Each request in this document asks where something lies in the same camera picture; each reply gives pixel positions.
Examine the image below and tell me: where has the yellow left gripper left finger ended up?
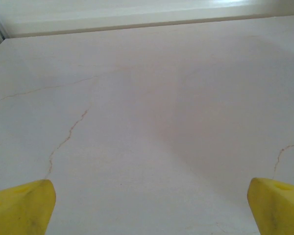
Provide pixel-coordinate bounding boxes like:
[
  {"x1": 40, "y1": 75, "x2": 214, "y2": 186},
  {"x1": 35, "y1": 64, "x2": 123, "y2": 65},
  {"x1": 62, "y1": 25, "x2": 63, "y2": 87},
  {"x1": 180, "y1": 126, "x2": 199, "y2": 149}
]
[{"x1": 0, "y1": 179, "x2": 57, "y2": 235}]

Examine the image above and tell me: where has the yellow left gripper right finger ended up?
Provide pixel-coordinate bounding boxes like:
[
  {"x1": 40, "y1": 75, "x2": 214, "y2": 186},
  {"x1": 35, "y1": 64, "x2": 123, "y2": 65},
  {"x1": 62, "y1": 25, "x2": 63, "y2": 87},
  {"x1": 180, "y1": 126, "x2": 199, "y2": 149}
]
[{"x1": 246, "y1": 177, "x2": 294, "y2": 235}]

